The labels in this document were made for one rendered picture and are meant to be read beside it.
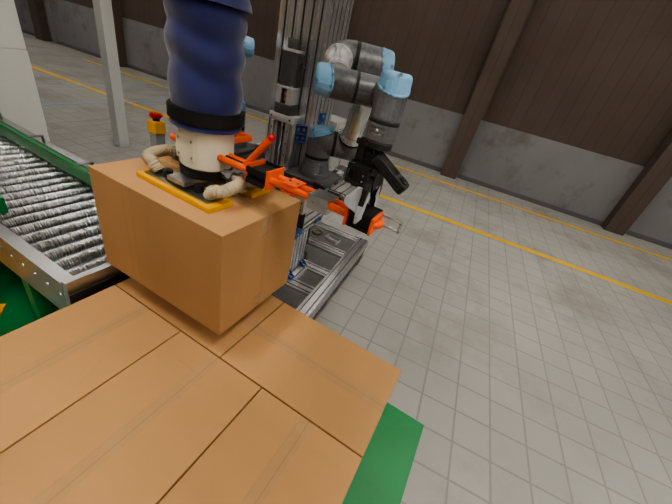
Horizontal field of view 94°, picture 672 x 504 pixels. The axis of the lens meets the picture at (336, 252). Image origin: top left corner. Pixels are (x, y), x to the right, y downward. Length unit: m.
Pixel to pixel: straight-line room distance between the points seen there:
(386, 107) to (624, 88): 6.37
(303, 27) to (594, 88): 5.74
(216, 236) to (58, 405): 0.68
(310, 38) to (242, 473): 1.69
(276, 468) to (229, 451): 0.14
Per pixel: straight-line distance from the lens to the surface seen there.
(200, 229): 0.99
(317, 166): 1.54
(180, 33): 1.06
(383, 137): 0.79
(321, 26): 1.72
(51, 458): 1.22
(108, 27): 4.70
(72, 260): 1.84
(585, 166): 7.08
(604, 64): 6.95
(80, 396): 1.30
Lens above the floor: 1.57
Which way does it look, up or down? 32 degrees down
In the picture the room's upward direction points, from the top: 15 degrees clockwise
